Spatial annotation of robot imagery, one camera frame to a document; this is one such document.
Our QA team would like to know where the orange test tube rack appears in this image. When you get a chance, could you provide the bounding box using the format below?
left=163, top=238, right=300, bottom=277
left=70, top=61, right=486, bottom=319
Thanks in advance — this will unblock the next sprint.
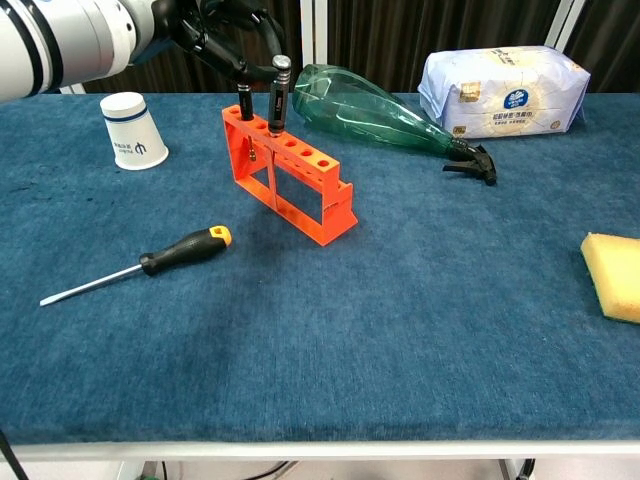
left=222, top=103, right=360, bottom=247

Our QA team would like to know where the green spray bottle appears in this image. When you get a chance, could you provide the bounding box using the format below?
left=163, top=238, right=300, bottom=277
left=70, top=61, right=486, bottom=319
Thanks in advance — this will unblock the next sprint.
left=291, top=63, right=499, bottom=187

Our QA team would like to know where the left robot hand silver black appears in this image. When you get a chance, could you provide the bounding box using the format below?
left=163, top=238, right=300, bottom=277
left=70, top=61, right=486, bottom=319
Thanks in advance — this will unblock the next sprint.
left=149, top=0, right=286, bottom=94

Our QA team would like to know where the white tissue pack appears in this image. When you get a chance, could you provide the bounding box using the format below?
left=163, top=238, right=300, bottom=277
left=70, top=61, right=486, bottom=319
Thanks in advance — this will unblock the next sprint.
left=417, top=45, right=592, bottom=140

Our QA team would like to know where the white round bottle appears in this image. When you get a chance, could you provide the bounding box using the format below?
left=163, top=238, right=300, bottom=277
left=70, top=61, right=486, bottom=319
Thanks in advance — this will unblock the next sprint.
left=99, top=91, right=170, bottom=172

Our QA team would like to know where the blue table cloth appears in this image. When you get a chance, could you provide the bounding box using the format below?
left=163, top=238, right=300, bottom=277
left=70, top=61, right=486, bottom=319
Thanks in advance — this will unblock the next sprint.
left=0, top=92, right=640, bottom=446

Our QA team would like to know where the black orange flathead screwdriver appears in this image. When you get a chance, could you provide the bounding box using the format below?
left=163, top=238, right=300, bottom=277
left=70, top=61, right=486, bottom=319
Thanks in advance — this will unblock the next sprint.
left=39, top=224, right=234, bottom=307

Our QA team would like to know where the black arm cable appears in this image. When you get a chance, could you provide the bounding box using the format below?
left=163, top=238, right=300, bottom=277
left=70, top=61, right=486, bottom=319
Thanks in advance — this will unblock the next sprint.
left=0, top=429, right=24, bottom=480

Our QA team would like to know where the yellow sponge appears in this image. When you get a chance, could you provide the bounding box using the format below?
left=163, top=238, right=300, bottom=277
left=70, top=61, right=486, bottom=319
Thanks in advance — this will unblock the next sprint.
left=579, top=231, right=640, bottom=325

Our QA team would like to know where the white frame post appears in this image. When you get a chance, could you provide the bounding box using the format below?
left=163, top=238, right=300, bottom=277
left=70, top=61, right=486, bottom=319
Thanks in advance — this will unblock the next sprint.
left=299, top=0, right=329, bottom=94
left=543, top=0, right=587, bottom=54

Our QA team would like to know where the white table frame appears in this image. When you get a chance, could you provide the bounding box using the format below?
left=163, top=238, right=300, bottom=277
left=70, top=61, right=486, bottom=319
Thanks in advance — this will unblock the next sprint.
left=0, top=439, right=640, bottom=480

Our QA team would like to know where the dark curtain panel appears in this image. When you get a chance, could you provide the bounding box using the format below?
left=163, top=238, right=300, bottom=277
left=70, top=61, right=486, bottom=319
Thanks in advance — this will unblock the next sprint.
left=563, top=0, right=640, bottom=95
left=327, top=0, right=564, bottom=95
left=82, top=0, right=304, bottom=95

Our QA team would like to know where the short black precision screwdriver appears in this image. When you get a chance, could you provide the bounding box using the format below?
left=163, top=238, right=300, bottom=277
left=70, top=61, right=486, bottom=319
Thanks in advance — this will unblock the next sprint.
left=235, top=82, right=257, bottom=164

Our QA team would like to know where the long silver precision screwdriver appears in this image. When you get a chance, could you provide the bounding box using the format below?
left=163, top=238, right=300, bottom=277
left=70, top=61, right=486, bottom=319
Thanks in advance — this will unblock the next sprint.
left=267, top=54, right=293, bottom=139

